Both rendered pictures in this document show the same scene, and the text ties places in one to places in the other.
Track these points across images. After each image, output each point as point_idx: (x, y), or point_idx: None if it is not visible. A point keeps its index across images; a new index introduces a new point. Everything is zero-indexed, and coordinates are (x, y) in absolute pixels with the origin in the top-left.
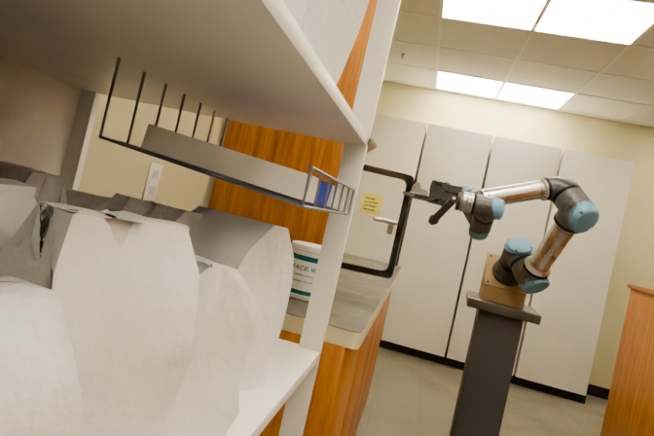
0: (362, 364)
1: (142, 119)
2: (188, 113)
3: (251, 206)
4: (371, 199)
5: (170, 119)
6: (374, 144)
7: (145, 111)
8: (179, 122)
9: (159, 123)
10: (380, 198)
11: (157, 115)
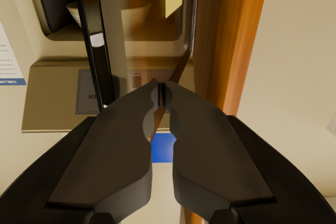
0: None
1: None
2: (263, 16)
3: None
4: None
5: (292, 5)
6: (68, 128)
7: (329, 3)
8: (277, 5)
9: None
10: (168, 4)
11: (312, 3)
